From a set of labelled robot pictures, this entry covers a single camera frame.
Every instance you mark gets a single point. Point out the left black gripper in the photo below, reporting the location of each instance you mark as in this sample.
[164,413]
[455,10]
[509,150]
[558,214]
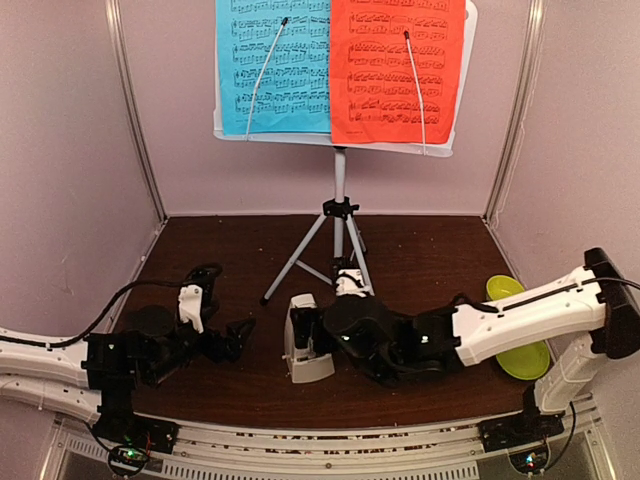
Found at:
[232,348]

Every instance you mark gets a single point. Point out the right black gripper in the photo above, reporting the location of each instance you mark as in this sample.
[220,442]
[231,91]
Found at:
[305,319]

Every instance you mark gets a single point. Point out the white metronome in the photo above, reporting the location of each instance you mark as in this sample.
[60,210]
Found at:
[304,364]

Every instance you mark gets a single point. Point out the silver tripod stand legs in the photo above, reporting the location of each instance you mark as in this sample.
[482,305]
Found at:
[347,246]

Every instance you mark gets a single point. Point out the white perforated music stand desk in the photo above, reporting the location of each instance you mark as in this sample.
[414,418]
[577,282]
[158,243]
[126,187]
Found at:
[381,74]

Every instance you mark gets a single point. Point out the blue sheet music paper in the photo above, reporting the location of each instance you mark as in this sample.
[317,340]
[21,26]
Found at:
[273,66]

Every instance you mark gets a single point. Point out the red sheet music paper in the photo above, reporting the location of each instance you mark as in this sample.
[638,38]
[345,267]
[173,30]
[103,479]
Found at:
[394,70]

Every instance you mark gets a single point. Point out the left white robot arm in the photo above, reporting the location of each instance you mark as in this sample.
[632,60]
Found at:
[91,376]

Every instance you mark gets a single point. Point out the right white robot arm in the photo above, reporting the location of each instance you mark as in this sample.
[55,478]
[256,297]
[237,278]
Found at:
[593,301]

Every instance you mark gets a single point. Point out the yellow-green bowl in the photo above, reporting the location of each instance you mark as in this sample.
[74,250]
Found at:
[499,287]

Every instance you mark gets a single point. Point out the yellow-green plate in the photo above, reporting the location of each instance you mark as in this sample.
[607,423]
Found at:
[526,363]

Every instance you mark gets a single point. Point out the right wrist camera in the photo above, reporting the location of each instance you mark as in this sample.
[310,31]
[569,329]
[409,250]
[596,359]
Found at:
[349,279]

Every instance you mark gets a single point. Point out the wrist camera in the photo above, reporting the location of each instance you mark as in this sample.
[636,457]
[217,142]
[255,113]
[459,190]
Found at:
[349,279]
[189,307]

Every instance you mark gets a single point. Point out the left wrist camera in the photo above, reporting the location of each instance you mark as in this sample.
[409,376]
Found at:
[189,307]

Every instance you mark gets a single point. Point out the aluminium front rail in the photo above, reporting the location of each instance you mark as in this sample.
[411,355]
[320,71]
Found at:
[444,450]

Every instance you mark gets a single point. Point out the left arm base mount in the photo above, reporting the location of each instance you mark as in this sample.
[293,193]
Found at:
[130,442]

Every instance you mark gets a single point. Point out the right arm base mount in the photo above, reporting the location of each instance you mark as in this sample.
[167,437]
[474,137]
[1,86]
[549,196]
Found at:
[524,440]

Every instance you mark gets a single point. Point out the left aluminium corner post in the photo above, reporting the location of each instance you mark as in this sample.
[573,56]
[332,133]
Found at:
[118,40]

